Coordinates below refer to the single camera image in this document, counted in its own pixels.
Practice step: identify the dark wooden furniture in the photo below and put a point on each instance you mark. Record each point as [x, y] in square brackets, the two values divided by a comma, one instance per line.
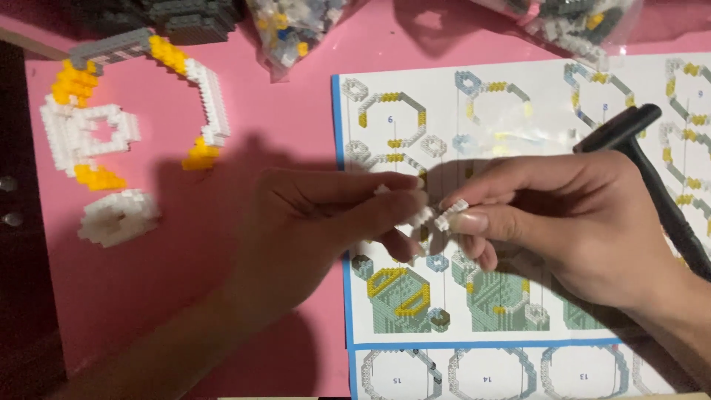
[22, 250]

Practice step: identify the person's left fingers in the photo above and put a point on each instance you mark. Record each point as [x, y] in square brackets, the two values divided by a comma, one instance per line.
[377, 203]

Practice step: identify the black plastic hammer tool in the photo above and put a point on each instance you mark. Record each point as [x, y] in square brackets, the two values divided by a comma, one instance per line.
[622, 130]

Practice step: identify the clear bag of grey blocks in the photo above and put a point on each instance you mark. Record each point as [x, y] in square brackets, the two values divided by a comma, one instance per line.
[572, 28]

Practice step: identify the clear bag of mixed blocks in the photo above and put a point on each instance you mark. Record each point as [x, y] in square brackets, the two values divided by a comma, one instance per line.
[291, 33]

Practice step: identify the dark grey block structure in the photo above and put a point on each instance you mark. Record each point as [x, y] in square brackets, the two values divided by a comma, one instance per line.
[183, 19]

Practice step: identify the person's right hand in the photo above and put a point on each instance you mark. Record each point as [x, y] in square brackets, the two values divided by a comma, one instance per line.
[583, 222]

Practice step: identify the person's left hand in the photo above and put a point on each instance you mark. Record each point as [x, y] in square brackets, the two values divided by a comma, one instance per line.
[311, 222]

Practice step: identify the round white block piece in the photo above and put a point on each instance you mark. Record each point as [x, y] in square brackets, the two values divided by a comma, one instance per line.
[119, 218]

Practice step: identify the printed building instruction sheet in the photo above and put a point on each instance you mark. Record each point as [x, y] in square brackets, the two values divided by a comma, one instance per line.
[500, 111]

